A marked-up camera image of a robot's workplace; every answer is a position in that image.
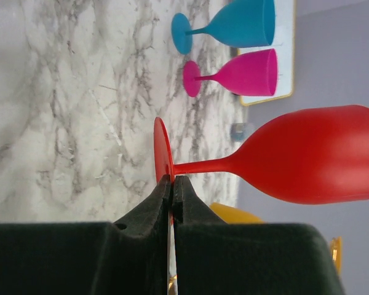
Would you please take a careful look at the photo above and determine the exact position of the gold framed whiteboard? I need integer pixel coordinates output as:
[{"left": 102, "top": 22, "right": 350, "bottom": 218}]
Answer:
[{"left": 239, "top": 0, "right": 296, "bottom": 106}]

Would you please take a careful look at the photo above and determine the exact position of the red plastic wine glass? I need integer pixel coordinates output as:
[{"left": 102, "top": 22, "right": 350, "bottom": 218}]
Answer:
[{"left": 153, "top": 105, "right": 369, "bottom": 205}]

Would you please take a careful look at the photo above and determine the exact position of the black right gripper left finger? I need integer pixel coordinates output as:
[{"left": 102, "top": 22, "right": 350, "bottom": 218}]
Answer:
[{"left": 0, "top": 176, "right": 172, "bottom": 294}]

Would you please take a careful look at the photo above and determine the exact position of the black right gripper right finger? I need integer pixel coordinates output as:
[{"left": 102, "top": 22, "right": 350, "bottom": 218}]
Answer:
[{"left": 173, "top": 176, "right": 344, "bottom": 295}]

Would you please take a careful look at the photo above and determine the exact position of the yellow plastic wine glass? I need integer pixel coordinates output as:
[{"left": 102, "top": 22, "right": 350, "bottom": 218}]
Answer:
[{"left": 210, "top": 202, "right": 264, "bottom": 224}]

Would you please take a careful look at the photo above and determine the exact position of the small blue glass jar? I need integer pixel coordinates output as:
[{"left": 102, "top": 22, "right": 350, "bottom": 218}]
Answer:
[{"left": 230, "top": 122, "right": 255, "bottom": 143}]

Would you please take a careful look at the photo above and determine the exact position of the blue plastic wine glass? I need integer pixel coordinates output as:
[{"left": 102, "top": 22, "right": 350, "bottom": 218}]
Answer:
[{"left": 171, "top": 0, "right": 276, "bottom": 55}]

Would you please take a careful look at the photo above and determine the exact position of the magenta plastic wine glass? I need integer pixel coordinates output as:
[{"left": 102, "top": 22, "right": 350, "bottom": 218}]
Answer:
[{"left": 183, "top": 49, "right": 278, "bottom": 97}]

